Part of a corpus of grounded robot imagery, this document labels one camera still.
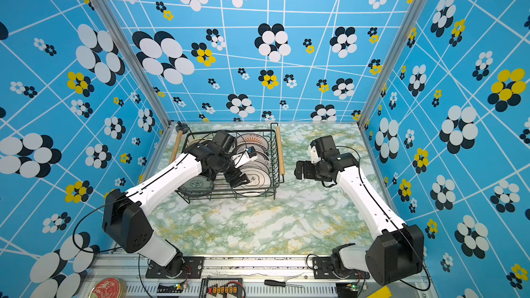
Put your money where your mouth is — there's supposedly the black wire dish rack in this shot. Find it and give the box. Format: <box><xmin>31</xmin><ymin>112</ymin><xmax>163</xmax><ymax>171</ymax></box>
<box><xmin>175</xmin><ymin>123</ymin><xmax>285</xmax><ymax>203</ymax></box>

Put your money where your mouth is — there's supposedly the white plate teal flower emblem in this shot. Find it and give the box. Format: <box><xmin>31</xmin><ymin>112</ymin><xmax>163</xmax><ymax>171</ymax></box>
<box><xmin>236</xmin><ymin>167</ymin><xmax>271</xmax><ymax>197</ymax></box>

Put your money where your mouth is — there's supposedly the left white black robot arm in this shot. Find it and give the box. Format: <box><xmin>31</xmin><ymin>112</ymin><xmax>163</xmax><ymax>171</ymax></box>
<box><xmin>102</xmin><ymin>131</ymin><xmax>257</xmax><ymax>278</ymax></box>

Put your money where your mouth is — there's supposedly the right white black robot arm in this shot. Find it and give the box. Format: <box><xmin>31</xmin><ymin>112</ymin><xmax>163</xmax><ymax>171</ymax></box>
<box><xmin>294</xmin><ymin>135</ymin><xmax>426</xmax><ymax>286</ymax></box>

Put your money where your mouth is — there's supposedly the white plate red green band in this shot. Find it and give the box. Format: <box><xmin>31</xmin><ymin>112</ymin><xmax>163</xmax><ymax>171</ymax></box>
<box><xmin>247</xmin><ymin>150</ymin><xmax>270</xmax><ymax>164</ymax></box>

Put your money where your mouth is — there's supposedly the grey-green small plate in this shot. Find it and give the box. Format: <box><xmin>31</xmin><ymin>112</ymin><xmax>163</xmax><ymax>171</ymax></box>
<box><xmin>178</xmin><ymin>175</ymin><xmax>215</xmax><ymax>197</ymax></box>

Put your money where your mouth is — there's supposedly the white plate red rim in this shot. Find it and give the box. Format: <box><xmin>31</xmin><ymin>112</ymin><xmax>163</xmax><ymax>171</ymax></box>
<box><xmin>235</xmin><ymin>143</ymin><xmax>268</xmax><ymax>155</ymax></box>

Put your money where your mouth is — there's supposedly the white plate orange sunburst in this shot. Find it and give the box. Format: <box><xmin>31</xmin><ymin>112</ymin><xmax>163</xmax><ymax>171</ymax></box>
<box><xmin>236</xmin><ymin>133</ymin><xmax>269</xmax><ymax>148</ymax></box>

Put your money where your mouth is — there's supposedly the cream small plate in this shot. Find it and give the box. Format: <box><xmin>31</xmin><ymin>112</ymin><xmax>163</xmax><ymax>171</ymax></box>
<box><xmin>186</xmin><ymin>138</ymin><xmax>209</xmax><ymax>148</ymax></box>

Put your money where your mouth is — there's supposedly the clear jar black lid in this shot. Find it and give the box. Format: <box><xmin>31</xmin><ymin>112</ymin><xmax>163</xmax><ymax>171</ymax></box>
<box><xmin>175</xmin><ymin>121</ymin><xmax>190</xmax><ymax>134</ymax></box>

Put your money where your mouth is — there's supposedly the black screwdriver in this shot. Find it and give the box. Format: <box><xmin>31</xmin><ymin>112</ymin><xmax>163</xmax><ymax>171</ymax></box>
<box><xmin>264</xmin><ymin>280</ymin><xmax>302</xmax><ymax>288</ymax></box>

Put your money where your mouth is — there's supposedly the black terminal power board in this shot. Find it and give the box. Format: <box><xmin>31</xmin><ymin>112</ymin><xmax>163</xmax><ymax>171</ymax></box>
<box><xmin>199</xmin><ymin>277</ymin><xmax>247</xmax><ymax>298</ymax></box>

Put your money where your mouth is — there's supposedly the small green circuit board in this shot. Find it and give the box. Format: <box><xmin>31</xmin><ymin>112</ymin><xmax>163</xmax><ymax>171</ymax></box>
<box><xmin>157</xmin><ymin>284</ymin><xmax>184</xmax><ymax>294</ymax></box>

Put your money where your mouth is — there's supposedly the yellow paper sheet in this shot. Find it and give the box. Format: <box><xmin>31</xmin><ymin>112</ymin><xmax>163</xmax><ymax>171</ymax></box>
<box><xmin>367</xmin><ymin>286</ymin><xmax>393</xmax><ymax>298</ymax></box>

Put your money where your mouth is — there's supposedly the red round tin lid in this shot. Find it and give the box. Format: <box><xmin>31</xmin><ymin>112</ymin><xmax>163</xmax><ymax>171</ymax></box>
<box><xmin>88</xmin><ymin>277</ymin><xmax>127</xmax><ymax>298</ymax></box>

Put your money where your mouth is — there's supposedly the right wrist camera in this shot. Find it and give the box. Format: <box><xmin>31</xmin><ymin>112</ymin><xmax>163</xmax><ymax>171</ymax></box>
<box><xmin>310</xmin><ymin>146</ymin><xmax>321</xmax><ymax>164</ymax></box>

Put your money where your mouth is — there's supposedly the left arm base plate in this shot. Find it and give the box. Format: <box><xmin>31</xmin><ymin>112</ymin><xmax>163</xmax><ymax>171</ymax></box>
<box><xmin>145</xmin><ymin>256</ymin><xmax>205</xmax><ymax>280</ymax></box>

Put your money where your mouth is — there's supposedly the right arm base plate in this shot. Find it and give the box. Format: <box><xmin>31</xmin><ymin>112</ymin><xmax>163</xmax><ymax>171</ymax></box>
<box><xmin>308</xmin><ymin>256</ymin><xmax>371</xmax><ymax>281</ymax></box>

